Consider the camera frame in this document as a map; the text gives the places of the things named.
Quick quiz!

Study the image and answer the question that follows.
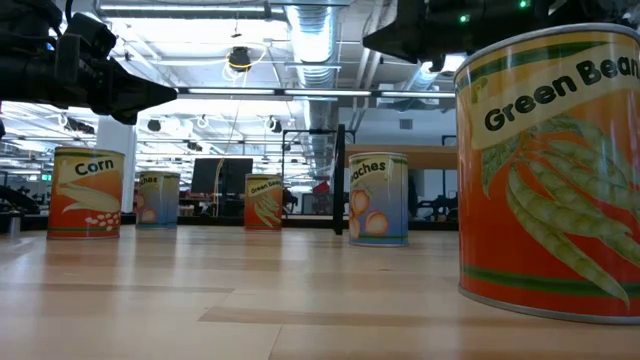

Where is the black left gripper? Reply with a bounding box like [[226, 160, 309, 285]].
[[0, 27, 178, 127]]

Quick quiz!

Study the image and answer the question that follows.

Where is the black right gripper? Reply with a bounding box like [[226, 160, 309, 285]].
[[362, 0, 551, 74]]

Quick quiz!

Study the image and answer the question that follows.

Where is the small peaches can blue label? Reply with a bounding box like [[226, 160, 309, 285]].
[[135, 170, 181, 230]]

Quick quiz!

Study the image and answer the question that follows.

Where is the corn can orange label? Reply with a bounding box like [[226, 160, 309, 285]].
[[46, 146, 126, 240]]

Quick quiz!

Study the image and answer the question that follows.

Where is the small green beans can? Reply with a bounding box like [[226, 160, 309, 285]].
[[243, 173, 284, 231]]

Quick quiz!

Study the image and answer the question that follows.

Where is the wooden shelf board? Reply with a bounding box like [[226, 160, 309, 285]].
[[343, 143, 458, 171]]

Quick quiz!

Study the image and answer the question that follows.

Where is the white room pillar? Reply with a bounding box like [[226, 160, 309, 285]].
[[95, 115, 138, 215]]

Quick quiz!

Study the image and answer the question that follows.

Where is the black computer monitor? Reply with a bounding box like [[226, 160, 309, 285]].
[[190, 157, 224, 196], [221, 157, 255, 196]]

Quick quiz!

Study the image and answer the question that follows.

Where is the long ceiling light bar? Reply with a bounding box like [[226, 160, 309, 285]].
[[175, 86, 457, 100]]

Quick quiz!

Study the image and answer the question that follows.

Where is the red office chair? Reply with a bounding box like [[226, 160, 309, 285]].
[[311, 180, 332, 215]]

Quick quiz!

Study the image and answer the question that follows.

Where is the large green beans can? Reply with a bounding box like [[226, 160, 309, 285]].
[[453, 22, 640, 326]]

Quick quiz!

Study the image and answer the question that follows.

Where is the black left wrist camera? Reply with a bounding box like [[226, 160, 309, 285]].
[[53, 11, 118, 77]]

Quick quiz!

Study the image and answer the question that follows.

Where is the silver ceiling air duct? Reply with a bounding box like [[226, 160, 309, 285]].
[[284, 3, 342, 166]]

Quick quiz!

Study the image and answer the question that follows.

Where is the black ceiling camera yellow cable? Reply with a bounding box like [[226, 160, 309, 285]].
[[227, 45, 253, 73]]

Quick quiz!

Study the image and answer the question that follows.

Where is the black shelf post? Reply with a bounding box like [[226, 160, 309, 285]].
[[332, 123, 347, 237]]

